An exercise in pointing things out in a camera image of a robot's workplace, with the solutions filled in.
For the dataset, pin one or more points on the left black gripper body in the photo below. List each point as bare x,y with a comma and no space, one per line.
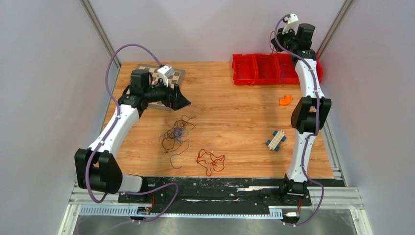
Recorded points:
167,99

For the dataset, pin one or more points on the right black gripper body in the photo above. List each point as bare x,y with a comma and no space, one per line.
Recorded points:
288,39

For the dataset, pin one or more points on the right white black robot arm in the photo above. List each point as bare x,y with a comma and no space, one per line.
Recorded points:
311,111

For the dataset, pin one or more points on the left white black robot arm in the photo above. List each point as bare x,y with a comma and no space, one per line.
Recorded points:
96,166

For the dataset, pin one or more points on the wooden chessboard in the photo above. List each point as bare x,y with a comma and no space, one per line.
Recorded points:
175,78

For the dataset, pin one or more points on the red bin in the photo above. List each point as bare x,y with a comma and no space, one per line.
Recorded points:
267,69
319,71
244,69
287,73

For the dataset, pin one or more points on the red bin far right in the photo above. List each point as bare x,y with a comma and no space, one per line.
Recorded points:
319,71

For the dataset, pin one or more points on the red bin far left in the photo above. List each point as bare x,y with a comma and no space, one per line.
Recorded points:
244,69

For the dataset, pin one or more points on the orange plastic piece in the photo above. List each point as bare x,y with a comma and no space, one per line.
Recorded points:
286,100

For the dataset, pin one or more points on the white blue toy block car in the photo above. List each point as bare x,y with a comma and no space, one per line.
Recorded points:
278,137

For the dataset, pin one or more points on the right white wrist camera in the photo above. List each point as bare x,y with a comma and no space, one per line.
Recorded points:
291,22

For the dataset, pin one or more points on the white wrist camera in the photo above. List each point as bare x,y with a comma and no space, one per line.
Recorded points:
291,22
164,72

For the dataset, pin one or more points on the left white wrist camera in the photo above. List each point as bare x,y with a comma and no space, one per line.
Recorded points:
164,72

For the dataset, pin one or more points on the aluminium frame rail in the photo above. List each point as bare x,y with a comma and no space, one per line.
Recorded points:
320,207

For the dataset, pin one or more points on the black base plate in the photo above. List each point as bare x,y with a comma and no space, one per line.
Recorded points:
228,196

